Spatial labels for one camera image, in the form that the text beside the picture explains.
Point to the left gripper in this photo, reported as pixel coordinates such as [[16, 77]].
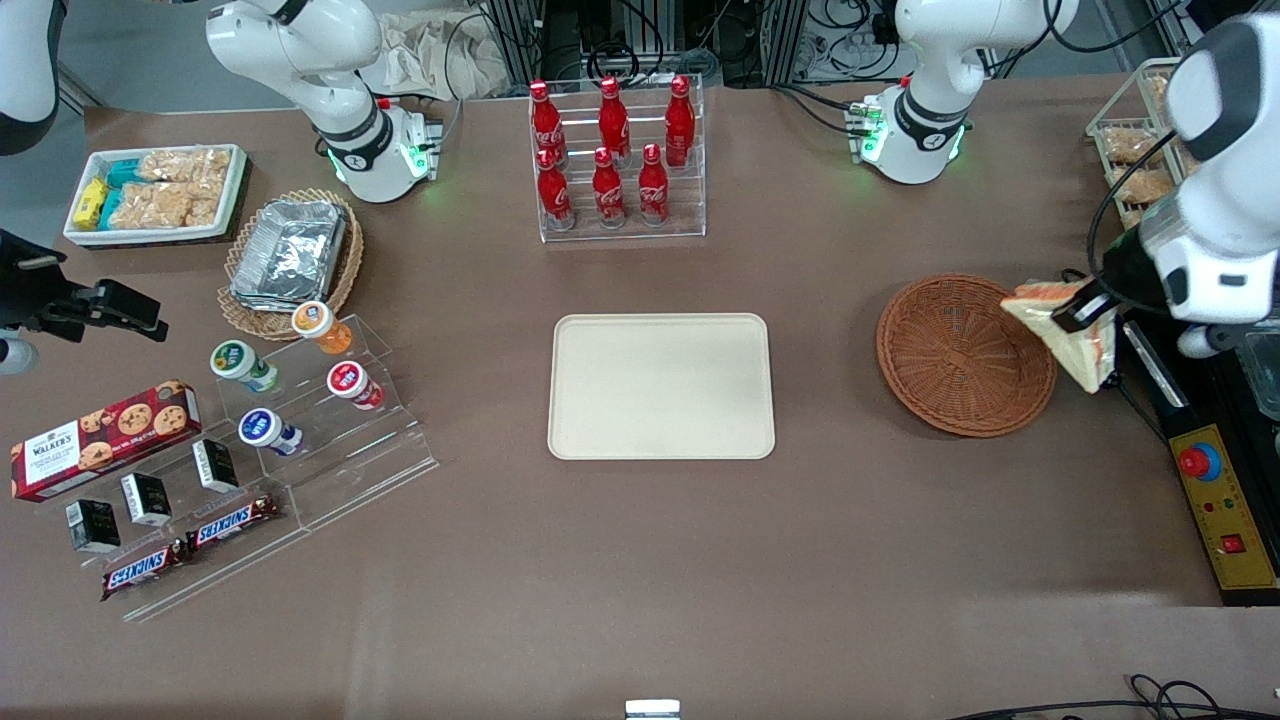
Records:
[[1128, 272]]

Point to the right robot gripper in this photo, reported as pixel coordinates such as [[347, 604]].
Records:
[[25, 290]]

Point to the triangle sandwich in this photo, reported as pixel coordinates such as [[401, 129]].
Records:
[[1085, 360]]

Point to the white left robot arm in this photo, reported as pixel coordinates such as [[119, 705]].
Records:
[[930, 70]]

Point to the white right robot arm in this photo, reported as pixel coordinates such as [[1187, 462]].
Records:
[[310, 80]]

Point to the light wicker basket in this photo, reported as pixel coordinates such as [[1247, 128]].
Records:
[[240, 300]]

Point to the brown wicker basket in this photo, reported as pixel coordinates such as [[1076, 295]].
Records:
[[950, 350]]

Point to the beige plastic serving tray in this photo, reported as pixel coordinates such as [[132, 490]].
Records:
[[660, 385]]

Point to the clear rice cracker bag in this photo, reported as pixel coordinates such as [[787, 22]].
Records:
[[1135, 216], [1128, 146], [160, 207], [1143, 186], [185, 165], [1160, 92]]

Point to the white snack bin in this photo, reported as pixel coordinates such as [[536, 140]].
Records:
[[75, 235]]

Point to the black countertop appliance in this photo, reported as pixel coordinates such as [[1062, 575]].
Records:
[[1150, 375]]

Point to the teal snack packet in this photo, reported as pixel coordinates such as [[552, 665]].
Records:
[[112, 208], [125, 173]]

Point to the yellow snack packet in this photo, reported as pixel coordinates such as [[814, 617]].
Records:
[[90, 202]]

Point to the red Walkers shortbread cookie box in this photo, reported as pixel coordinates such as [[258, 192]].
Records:
[[105, 440]]

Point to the green lid gum jar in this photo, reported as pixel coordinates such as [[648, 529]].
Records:
[[238, 362]]

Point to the clear glass container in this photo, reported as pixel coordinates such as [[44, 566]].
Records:
[[1263, 375]]

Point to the small black carton box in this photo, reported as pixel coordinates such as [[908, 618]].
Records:
[[92, 525], [215, 465], [146, 498]]

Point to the silver foil container stack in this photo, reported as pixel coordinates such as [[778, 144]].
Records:
[[290, 250]]

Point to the blue lid gum jar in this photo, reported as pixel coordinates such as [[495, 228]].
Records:
[[268, 430]]

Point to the orange lid gum jar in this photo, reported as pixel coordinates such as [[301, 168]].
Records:
[[318, 325]]

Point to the Snickers chocolate bar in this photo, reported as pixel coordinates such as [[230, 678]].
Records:
[[235, 522], [140, 570]]

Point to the yellow emergency stop control box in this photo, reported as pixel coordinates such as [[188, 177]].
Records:
[[1225, 510]]

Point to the red lid gum jar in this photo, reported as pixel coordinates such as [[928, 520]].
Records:
[[350, 383]]

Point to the clear acrylic tiered snack rack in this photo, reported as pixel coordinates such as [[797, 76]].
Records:
[[340, 450]]

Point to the beige crumpled cloth bag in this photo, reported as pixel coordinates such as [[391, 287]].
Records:
[[430, 55]]

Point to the red Coca-Cola bottle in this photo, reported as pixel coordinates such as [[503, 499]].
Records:
[[680, 115], [553, 195], [613, 118], [545, 120], [607, 192], [653, 188]]

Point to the clear acrylic bottle rack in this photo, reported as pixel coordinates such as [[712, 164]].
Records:
[[620, 225]]

